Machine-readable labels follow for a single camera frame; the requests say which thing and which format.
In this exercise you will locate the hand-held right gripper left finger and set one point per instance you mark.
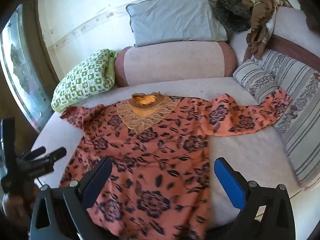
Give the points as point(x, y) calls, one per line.
point(100, 175)

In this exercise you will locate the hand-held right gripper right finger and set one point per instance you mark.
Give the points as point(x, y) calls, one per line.
point(230, 180)

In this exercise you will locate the grey pillow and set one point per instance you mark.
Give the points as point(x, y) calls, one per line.
point(170, 20)

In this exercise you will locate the small striped floral cushion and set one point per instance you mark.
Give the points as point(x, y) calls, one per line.
point(252, 80)

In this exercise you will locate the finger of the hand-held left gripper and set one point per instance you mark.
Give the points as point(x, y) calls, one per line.
point(37, 152)
point(56, 153)

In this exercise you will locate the large striped floral cushion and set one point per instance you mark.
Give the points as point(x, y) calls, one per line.
point(300, 120)

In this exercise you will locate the orange floral blouse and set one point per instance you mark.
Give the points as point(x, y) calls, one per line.
point(160, 155)

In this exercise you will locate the pink sofa back cushion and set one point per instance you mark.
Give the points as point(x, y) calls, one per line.
point(287, 25)

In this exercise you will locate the pale bed mattress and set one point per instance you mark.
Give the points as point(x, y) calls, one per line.
point(237, 145)

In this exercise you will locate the brown patterned scarf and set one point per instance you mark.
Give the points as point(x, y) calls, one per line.
point(260, 17)

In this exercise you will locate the pink bolster cushion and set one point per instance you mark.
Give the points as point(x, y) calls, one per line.
point(172, 62)

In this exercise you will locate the dark furry cushion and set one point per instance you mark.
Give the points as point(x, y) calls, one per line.
point(232, 12)

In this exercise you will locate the glass door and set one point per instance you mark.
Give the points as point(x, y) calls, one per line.
point(20, 67)

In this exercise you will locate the green white crocheted cushion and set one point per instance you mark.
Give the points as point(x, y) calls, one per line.
point(85, 80)

